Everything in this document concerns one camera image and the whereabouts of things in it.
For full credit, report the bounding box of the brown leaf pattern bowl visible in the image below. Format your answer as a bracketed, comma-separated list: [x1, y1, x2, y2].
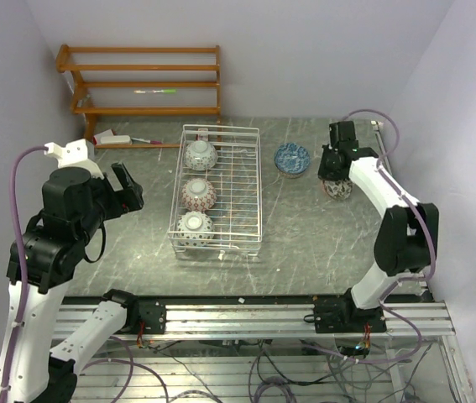
[322, 180, 353, 201]

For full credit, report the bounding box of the blue floral pattern bowl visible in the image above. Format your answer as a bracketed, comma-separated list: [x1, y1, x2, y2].
[274, 143, 311, 179]

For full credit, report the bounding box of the red diamond pattern bowl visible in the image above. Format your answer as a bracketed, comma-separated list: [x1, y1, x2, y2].
[181, 178, 217, 212]

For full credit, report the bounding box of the white bowl with dot pattern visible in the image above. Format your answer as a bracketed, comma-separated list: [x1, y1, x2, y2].
[177, 211, 214, 247]

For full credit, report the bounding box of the blue triangle pattern bowl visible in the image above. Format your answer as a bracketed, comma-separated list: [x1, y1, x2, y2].
[184, 140, 218, 171]

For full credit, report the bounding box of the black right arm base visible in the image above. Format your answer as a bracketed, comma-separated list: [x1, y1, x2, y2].
[303, 293, 386, 334]

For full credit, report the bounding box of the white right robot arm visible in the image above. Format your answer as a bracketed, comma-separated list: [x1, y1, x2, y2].
[318, 121, 439, 332]

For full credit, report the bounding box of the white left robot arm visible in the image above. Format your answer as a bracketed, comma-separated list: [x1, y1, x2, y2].
[0, 163, 144, 402]

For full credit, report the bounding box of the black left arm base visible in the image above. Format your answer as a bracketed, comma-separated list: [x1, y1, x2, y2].
[133, 298, 167, 335]

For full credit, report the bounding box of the wooden shelf rack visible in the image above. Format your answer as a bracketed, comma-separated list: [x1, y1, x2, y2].
[55, 44, 222, 141]

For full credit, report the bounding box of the white eraser block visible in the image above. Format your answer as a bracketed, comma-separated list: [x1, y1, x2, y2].
[92, 129, 133, 146]

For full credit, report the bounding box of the pink marker pen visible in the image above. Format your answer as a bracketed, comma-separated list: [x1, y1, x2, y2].
[131, 137, 163, 146]

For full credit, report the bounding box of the green marker pen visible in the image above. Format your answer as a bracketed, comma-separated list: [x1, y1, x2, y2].
[133, 88, 177, 95]

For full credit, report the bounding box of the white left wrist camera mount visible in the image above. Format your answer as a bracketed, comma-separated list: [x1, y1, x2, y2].
[44, 139, 104, 179]

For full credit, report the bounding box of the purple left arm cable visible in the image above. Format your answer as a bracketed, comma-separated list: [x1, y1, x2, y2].
[0, 144, 54, 403]

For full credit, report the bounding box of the white wire dish rack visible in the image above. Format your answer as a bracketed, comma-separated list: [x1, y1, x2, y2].
[167, 124, 263, 257]

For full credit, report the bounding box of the aluminium rail frame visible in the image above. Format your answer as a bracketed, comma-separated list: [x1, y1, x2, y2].
[6, 119, 476, 403]

